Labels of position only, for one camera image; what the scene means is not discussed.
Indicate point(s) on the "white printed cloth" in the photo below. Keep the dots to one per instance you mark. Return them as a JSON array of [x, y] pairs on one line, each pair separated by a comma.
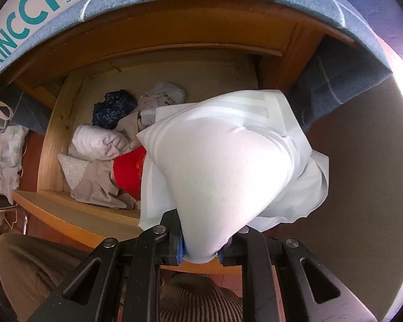
[[3, 147]]

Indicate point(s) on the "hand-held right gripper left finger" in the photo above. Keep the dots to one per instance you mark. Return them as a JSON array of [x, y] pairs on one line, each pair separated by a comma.
[[180, 251]]

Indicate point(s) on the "white knit cloth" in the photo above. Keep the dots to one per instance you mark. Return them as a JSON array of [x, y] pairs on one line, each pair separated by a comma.
[[75, 171]]

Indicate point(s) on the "white floral sock bundle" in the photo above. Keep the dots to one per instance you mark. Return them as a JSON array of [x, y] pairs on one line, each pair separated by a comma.
[[164, 94]]

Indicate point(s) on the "light blue underwear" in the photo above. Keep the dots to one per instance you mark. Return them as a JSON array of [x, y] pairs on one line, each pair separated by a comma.
[[221, 157]]

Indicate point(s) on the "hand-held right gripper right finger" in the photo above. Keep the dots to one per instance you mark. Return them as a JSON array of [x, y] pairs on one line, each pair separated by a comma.
[[222, 258]]

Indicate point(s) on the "chrome chair frame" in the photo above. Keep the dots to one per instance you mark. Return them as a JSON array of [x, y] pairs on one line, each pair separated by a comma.
[[6, 210]]

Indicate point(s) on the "wooden drawer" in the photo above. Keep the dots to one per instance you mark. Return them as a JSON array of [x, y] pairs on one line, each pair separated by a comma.
[[70, 208]]

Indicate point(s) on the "white rolled cloth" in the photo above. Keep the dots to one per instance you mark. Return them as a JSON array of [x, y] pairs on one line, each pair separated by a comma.
[[94, 141]]

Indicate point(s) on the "beige garment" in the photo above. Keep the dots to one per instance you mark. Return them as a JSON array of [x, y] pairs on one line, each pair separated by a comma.
[[94, 184]]

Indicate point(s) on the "navy floral underwear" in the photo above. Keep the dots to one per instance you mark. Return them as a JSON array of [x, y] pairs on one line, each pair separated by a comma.
[[114, 109]]

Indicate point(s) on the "red knitted sock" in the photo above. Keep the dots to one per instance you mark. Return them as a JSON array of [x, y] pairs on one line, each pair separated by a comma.
[[129, 171]]

